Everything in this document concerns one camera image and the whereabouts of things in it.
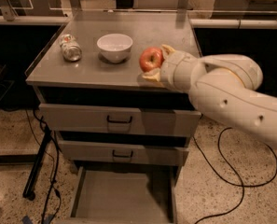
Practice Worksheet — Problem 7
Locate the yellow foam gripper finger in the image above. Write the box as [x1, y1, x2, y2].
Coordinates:
[161, 44, 175, 59]
[142, 68, 162, 87]

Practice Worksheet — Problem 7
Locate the red apple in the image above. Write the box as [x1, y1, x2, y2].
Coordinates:
[139, 47, 164, 72]

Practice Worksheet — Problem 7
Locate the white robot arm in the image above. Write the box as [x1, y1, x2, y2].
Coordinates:
[139, 45, 277, 147]

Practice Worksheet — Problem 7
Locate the grey drawer cabinet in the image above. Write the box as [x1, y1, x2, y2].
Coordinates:
[25, 10, 212, 224]

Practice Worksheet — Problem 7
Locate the top grey drawer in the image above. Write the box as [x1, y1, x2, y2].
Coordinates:
[39, 104, 201, 137]

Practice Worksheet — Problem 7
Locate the grey drawer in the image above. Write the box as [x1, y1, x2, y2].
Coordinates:
[39, 104, 201, 137]
[56, 132, 188, 166]
[55, 164, 177, 224]

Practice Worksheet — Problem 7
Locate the middle grey drawer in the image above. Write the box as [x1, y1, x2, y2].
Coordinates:
[56, 132, 188, 166]

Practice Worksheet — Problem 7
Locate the bottom grey drawer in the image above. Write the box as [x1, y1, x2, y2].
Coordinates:
[55, 164, 177, 224]

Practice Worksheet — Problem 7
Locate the white ceramic bowl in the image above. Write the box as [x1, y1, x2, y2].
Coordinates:
[97, 34, 133, 63]

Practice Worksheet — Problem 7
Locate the crushed soda can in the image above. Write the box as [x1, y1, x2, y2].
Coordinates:
[59, 34, 82, 62]

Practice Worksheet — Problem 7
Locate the black stand leg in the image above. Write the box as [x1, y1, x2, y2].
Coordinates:
[22, 127, 50, 201]

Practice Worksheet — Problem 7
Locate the black floor cable right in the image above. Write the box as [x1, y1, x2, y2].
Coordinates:
[192, 127, 277, 224]

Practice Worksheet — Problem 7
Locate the black floor cable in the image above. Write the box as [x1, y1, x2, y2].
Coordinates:
[24, 109, 62, 224]
[192, 127, 277, 224]

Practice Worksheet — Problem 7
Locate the black floor cable left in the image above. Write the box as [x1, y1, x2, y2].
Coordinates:
[24, 109, 62, 224]

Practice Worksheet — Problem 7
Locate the white counter rail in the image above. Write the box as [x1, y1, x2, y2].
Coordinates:
[0, 11, 277, 31]

